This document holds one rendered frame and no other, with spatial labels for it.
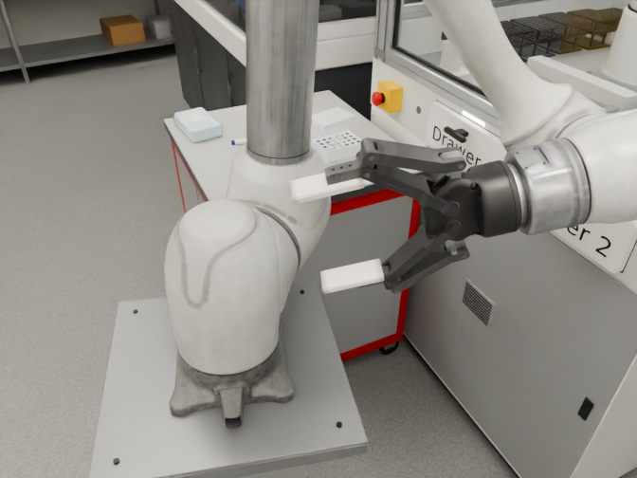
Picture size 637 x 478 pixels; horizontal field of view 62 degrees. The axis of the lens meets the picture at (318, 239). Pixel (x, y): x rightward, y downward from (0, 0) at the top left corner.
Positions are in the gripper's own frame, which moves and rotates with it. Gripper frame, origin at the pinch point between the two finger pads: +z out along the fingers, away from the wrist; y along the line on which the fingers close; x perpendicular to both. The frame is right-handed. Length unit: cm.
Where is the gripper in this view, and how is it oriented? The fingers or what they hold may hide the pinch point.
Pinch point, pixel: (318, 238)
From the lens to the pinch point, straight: 55.7
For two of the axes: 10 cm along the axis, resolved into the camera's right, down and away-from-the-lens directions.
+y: -2.2, -7.0, -6.8
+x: 0.9, 6.8, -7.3
